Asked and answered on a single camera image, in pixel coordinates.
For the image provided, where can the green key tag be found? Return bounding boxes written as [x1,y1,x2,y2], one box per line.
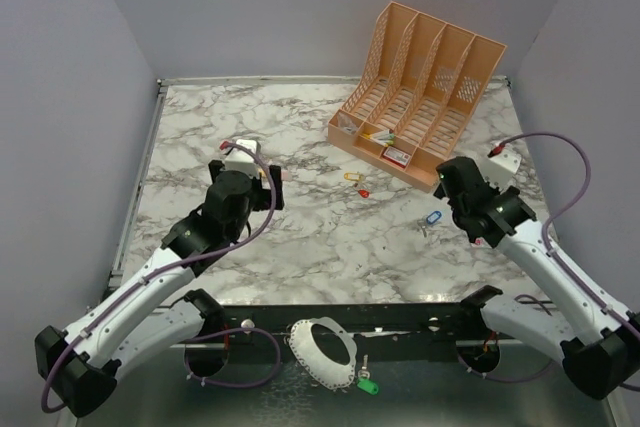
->
[356,354,379,395]

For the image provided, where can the peach plastic file organizer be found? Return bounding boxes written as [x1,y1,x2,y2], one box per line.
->
[328,2,506,192]

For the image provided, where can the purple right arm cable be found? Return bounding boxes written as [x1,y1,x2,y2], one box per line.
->
[457,132,640,392]

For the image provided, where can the coloured markers in organizer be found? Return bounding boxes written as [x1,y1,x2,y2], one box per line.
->
[362,129,395,147]

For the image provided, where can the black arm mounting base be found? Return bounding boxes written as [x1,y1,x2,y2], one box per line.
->
[224,301,490,362]

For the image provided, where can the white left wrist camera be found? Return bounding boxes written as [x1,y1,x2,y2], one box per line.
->
[220,139,262,179]

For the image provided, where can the clear plastic bag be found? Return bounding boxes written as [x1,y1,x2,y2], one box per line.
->
[336,112,359,135]

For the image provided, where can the yellow key tag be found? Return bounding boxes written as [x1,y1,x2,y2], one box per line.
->
[344,172,363,182]

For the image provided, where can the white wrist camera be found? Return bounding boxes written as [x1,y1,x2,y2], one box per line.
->
[220,139,262,179]
[487,146,522,190]

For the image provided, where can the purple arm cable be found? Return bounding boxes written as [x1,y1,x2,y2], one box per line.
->
[457,132,640,392]
[40,141,284,414]

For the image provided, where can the blue key tag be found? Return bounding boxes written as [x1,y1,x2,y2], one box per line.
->
[417,210,443,237]

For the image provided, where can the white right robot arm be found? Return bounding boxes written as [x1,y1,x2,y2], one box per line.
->
[434,157,639,400]

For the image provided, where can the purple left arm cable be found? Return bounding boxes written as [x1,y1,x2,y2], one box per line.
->
[40,141,284,414]

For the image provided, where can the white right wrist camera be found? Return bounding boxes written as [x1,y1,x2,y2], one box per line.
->
[487,146,522,190]

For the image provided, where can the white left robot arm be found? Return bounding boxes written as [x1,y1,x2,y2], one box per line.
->
[35,160,284,417]

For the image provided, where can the red white small box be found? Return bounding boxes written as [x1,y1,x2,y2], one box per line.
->
[381,146,411,168]

